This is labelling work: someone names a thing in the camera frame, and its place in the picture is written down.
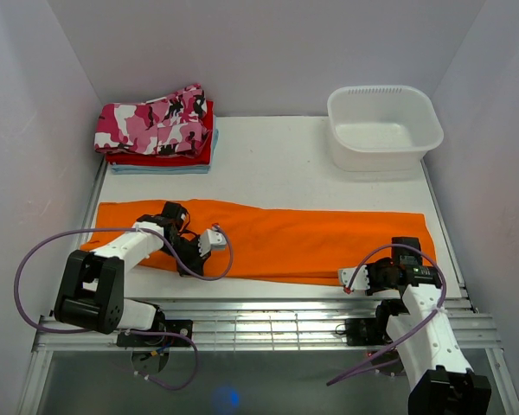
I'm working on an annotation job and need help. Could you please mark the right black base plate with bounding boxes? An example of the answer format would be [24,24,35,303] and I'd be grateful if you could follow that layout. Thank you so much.
[335,317,391,346]

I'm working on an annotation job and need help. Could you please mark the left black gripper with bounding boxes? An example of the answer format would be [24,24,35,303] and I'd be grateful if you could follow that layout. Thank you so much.
[161,234,210,278]

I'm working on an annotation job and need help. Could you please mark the orange trousers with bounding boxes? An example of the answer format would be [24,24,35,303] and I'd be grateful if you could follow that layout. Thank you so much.
[80,198,438,287]

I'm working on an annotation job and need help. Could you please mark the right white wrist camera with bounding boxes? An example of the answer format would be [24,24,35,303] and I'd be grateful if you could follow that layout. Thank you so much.
[337,265,370,295]

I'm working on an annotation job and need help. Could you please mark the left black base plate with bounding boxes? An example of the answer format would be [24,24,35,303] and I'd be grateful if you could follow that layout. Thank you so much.
[116,320,193,348]

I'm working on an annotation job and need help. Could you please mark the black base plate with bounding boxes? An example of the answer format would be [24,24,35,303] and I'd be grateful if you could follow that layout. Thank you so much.
[335,317,391,346]
[116,320,193,348]

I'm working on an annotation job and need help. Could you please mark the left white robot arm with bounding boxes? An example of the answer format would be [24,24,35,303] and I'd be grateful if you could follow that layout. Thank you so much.
[54,202,217,346]

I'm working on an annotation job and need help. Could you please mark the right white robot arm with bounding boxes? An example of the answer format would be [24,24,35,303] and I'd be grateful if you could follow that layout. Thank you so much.
[366,237,492,414]

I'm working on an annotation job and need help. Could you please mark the red folded trousers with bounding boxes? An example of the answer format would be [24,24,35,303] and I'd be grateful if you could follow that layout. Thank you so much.
[105,99,217,168]

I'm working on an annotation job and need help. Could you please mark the pink camouflage folded trousers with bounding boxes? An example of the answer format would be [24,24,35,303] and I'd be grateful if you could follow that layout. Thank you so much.
[93,84,213,158]

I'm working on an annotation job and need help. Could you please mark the light blue folded trousers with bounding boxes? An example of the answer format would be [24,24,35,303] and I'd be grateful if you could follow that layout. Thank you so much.
[109,116,219,175]

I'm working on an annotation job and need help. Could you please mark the white plastic basin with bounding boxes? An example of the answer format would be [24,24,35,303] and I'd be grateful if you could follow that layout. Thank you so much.
[327,86,444,172]

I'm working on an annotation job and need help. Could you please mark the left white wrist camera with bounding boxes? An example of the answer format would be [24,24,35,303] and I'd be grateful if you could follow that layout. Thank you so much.
[198,226,227,258]

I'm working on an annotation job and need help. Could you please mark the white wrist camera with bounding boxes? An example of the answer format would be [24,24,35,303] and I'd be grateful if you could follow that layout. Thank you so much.
[337,265,370,295]
[198,226,227,258]

